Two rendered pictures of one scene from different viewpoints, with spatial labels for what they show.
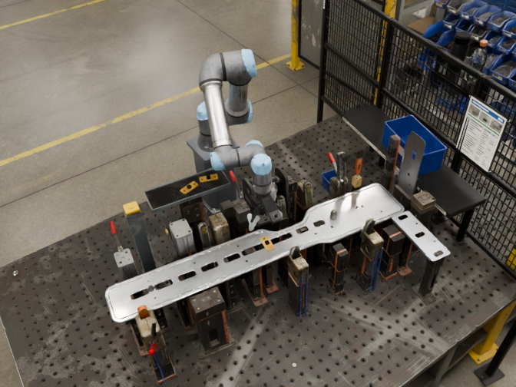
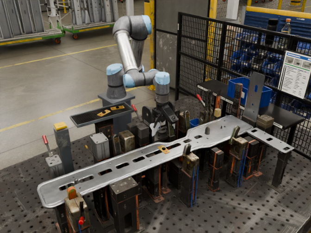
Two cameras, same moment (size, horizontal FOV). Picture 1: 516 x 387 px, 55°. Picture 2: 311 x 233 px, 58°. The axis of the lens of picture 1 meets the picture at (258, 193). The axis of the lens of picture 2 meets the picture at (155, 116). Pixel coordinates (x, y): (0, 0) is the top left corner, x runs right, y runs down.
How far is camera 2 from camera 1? 74 cm
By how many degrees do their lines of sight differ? 17
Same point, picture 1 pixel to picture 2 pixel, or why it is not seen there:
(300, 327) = (193, 214)
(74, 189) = (10, 156)
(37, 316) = not seen: outside the picture
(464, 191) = (289, 115)
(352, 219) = (220, 133)
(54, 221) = not seen: outside the picture
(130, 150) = (51, 132)
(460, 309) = (303, 193)
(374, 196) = (231, 121)
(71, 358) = not seen: outside the picture
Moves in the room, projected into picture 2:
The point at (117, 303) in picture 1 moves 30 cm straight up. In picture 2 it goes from (48, 193) to (35, 141)
